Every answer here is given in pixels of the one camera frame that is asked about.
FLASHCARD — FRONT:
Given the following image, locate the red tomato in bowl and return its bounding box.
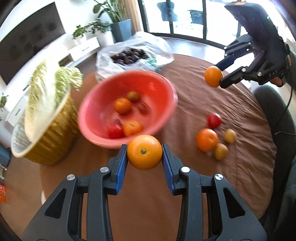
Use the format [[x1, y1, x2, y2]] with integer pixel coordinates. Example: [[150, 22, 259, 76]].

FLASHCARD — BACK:
[[107, 123, 125, 139]]

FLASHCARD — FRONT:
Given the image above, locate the grey chair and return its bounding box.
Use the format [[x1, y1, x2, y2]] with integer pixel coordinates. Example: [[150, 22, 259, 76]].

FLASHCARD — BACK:
[[253, 85, 295, 237]]

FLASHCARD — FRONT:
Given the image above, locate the clear plastic bag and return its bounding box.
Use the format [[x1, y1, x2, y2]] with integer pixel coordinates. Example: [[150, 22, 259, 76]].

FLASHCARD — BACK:
[[96, 32, 174, 81]]

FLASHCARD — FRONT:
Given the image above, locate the large orange on table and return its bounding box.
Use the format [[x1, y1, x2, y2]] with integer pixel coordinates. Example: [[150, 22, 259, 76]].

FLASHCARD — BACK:
[[196, 128, 219, 153]]

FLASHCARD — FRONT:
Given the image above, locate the brown longan fruit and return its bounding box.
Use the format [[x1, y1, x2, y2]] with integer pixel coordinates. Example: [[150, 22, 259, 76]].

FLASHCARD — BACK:
[[224, 128, 237, 144], [214, 143, 229, 161]]

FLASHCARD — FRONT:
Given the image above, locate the small potted plant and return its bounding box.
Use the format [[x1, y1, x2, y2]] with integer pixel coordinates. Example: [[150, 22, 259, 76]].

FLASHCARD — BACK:
[[72, 25, 89, 44]]

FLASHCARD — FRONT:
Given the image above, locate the dark chestnuts pile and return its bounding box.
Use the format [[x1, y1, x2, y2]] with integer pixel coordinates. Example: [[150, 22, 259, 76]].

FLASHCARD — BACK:
[[110, 48, 149, 65]]

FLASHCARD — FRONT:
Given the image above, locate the brown tablecloth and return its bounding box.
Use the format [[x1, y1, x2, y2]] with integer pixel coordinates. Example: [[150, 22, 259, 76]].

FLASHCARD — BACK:
[[40, 53, 277, 241]]

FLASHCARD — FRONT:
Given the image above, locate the white tv cabinet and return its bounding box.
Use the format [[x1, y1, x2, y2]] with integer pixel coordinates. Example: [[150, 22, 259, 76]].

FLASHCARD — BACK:
[[1, 37, 100, 129]]

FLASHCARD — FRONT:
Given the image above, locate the black cable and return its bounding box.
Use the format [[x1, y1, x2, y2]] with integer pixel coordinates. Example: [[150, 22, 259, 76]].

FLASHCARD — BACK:
[[273, 85, 296, 136]]

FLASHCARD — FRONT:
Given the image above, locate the person right hand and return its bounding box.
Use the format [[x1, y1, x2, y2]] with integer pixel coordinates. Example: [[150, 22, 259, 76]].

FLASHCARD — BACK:
[[270, 77, 286, 87]]

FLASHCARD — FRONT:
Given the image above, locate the small yellowish fruit in bowl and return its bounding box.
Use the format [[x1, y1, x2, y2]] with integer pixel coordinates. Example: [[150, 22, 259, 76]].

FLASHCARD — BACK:
[[126, 91, 141, 103]]

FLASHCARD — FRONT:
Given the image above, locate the dark red grape tomato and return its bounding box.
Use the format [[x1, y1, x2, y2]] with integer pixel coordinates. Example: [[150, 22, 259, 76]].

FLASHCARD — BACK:
[[137, 102, 149, 115]]

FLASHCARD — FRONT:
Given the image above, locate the gold foil tray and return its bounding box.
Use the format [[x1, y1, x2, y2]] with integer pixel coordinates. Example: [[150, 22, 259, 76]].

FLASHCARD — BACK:
[[11, 89, 79, 166]]

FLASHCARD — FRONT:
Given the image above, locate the red plastic colander bowl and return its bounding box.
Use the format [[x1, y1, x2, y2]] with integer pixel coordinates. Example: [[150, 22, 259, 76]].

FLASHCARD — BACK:
[[78, 70, 178, 149]]

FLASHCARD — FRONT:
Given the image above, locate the black wall television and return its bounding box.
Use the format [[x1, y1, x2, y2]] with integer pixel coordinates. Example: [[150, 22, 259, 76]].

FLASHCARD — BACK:
[[1, 3, 65, 84]]

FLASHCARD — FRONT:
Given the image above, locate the white planter pot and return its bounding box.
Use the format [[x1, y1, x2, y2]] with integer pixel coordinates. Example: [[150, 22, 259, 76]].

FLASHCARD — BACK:
[[95, 31, 114, 47]]

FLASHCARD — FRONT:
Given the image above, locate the napa cabbage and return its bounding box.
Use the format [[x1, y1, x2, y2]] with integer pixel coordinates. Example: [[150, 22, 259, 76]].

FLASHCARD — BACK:
[[24, 60, 83, 142]]

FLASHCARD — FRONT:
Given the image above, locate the blue-grey planter pot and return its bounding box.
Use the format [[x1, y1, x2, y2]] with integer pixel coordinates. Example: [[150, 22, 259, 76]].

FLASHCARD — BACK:
[[111, 19, 132, 42]]

